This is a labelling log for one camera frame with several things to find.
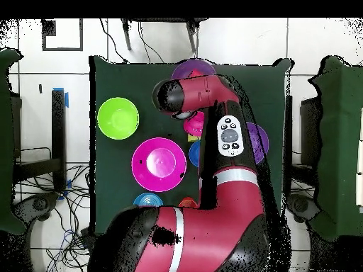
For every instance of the purple plastic bowl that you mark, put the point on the purple plastic bowl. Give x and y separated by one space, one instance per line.
184 68
262 141

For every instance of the blue tape strip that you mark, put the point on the blue tape strip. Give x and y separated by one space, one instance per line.
67 100

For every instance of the green cloth covered side table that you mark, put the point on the green cloth covered side table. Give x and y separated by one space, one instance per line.
340 141
7 141

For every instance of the black metal frame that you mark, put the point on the black metal frame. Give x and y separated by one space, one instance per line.
58 127

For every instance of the black power brick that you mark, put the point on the black power brick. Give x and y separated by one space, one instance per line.
86 236

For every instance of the green plastic bowl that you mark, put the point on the green plastic bowl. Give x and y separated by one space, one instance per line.
118 118

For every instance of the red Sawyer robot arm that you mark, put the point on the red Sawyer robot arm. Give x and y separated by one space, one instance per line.
212 226

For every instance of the stand with metal legs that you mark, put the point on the stand with metal legs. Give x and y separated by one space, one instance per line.
126 35

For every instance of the dark blue plastic bowl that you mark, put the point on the dark blue plastic bowl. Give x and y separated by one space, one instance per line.
195 154

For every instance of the grey pedestal foot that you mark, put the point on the grey pedestal foot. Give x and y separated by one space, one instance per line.
300 205
39 204

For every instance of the dark green tablecloth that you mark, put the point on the dark green tablecloth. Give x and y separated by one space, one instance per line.
141 85

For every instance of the light blue plastic bowl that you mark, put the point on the light blue plastic bowl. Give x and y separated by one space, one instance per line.
148 199

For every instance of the black square floor frame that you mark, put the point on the black square floor frame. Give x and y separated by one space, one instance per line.
62 49

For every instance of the orange plastic cup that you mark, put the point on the orange plastic cup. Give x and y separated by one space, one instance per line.
187 202

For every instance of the black metal post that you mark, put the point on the black metal post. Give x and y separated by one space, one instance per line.
288 141

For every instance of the small crimson plastic bowl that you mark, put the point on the small crimson plastic bowl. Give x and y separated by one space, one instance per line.
195 124

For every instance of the large pink plastic bowl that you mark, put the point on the large pink plastic bowl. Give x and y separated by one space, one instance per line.
141 175

